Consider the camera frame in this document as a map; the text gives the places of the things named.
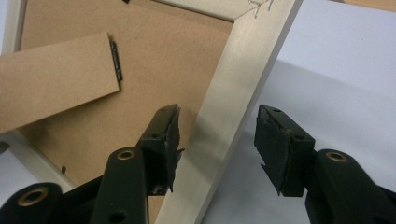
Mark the brown fibreboard frame stand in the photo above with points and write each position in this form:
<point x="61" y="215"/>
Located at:
<point x="56" y="84"/>

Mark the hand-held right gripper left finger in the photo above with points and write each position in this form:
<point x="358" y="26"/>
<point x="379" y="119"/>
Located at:
<point x="158" y="155"/>

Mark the light wooden picture frame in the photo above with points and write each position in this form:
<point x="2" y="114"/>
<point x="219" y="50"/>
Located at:
<point x="230" y="93"/>

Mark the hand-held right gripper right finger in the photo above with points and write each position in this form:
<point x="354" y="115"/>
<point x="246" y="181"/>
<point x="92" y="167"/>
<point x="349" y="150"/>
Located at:
<point x="280" y="155"/>

